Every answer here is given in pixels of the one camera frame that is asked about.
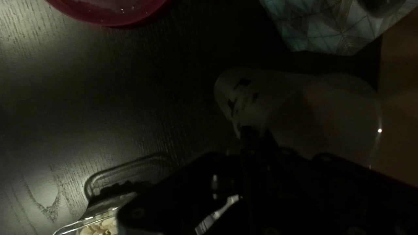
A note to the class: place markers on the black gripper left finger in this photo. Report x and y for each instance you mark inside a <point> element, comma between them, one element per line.
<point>183,195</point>

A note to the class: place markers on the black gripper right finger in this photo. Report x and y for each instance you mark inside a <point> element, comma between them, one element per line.
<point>347,199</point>

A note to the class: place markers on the grey plastic cup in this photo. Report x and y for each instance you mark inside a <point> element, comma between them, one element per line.
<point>304,108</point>

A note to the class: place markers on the rectangular clear container with grains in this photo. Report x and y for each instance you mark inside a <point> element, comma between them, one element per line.
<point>108,182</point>

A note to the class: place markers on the purple plate with pills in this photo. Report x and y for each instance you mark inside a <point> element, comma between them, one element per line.
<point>108,10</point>

